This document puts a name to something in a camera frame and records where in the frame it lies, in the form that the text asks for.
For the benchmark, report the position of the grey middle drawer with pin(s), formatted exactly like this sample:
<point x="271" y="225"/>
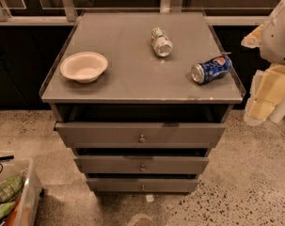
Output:
<point x="119" y="164"/>

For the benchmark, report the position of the grey drawer cabinet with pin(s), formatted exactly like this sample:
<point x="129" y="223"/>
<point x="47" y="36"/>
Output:
<point x="138" y="85"/>

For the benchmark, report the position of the clear plastic bin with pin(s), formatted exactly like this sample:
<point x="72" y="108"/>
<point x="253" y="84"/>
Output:
<point x="27" y="201"/>

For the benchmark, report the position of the white paper scrap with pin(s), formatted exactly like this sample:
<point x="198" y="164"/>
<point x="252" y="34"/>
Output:
<point x="149" y="198"/>

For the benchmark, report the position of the grey drawer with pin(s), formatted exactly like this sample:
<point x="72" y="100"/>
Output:
<point x="142" y="185"/>
<point x="119" y="164"/>
<point x="139" y="134"/>

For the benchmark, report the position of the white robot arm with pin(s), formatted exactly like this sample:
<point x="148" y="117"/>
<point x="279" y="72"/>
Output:
<point x="267" y="93"/>

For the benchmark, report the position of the grey bottom drawer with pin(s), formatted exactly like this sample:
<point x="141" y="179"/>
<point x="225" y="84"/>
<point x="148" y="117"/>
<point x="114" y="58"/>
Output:
<point x="142" y="185"/>

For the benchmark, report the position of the white paper bowl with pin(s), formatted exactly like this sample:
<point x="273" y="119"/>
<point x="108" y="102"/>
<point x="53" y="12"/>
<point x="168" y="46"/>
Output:
<point x="84" y="67"/>

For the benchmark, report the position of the green snack bag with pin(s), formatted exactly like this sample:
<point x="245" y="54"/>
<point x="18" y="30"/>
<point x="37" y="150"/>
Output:
<point x="11" y="187"/>
<point x="6" y="208"/>

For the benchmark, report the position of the grey top drawer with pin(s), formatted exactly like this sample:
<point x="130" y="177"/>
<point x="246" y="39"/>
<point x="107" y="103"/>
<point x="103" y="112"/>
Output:
<point x="139" y="134"/>

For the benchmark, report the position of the metal railing shelf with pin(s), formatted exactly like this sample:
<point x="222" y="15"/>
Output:
<point x="217" y="12"/>

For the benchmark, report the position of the blue pepsi can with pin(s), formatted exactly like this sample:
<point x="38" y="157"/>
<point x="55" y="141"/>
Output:
<point x="208" y="71"/>

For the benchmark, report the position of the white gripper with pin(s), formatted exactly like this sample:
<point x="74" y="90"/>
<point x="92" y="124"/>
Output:
<point x="278" y="40"/>

